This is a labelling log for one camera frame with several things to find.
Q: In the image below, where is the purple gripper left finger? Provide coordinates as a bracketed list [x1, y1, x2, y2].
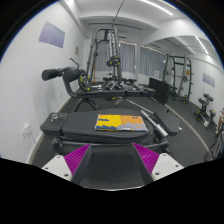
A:
[41, 143, 93, 185]

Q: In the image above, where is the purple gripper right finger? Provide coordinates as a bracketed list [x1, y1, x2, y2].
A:
[130, 142, 185, 185]

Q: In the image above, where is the yellow blue folded towel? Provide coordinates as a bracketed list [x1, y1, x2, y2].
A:
[95, 114, 148, 132]

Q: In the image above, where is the silver barbell bar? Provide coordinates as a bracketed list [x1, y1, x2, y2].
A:
[126, 99, 168, 138]

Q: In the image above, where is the black padded weight bench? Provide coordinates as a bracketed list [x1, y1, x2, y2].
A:
[40, 108, 180, 153]

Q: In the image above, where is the small black bench pad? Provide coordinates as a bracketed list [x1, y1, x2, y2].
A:
[40, 113, 68, 136]

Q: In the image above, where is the black dumbbell rack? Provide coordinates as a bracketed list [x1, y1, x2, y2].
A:
[195, 94, 216, 128]

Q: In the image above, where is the black leg curl bench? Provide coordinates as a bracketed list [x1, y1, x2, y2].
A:
[42, 66, 155, 112]

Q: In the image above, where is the mirrored squat rack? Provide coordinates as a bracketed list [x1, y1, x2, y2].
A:
[162, 54, 193, 104]

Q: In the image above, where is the grey window curtain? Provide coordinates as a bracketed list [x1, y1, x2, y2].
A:
[140, 47, 165, 77]

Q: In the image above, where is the black power rack machine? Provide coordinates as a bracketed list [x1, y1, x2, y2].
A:
[86, 28, 122, 89]

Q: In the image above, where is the white wall socket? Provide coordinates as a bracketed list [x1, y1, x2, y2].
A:
[20, 123, 31, 139]

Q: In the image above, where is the purple wall poster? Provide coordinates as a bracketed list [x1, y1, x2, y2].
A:
[39, 22, 65, 48]

